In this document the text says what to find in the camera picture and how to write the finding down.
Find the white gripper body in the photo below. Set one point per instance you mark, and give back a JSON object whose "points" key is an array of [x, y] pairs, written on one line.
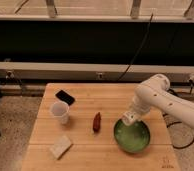
{"points": [[139, 109]]}

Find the clear plastic bottle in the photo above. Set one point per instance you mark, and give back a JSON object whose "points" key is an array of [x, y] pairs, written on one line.
{"points": [[129, 118]]}

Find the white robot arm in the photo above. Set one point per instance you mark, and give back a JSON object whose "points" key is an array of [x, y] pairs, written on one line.
{"points": [[153, 93]]}

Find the green ceramic bowl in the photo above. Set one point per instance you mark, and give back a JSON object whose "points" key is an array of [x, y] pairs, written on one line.
{"points": [[132, 139]]}

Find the red chili pepper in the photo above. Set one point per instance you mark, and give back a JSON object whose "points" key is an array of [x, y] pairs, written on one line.
{"points": [[97, 122]]}

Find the black rectangular phone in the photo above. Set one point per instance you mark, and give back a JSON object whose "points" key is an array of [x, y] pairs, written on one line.
{"points": [[64, 96]]}

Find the white plastic cup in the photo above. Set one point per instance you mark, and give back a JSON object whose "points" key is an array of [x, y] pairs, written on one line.
{"points": [[60, 110]]}

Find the white sponge block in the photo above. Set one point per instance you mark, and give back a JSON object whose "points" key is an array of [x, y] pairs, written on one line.
{"points": [[60, 146]]}

